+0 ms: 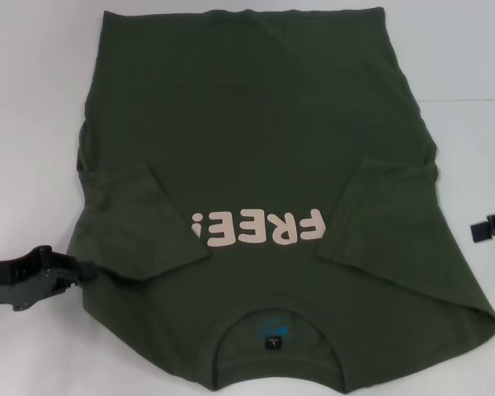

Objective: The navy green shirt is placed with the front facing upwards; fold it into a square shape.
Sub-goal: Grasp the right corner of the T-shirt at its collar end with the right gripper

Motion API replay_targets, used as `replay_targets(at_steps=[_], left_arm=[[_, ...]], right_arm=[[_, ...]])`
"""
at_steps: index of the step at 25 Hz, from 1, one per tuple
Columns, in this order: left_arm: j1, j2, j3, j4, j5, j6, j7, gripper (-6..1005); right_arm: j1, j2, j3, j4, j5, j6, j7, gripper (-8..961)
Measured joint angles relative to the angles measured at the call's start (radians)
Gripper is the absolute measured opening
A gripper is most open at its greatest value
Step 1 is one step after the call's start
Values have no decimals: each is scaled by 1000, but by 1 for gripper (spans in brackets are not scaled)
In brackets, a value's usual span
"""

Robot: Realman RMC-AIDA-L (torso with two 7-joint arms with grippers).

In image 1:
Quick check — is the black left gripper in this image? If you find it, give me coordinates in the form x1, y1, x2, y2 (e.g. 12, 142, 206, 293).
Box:
0, 245, 100, 314

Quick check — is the dark green FREE T-shirt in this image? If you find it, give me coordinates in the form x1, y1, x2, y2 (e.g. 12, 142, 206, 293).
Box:
64, 6, 495, 396

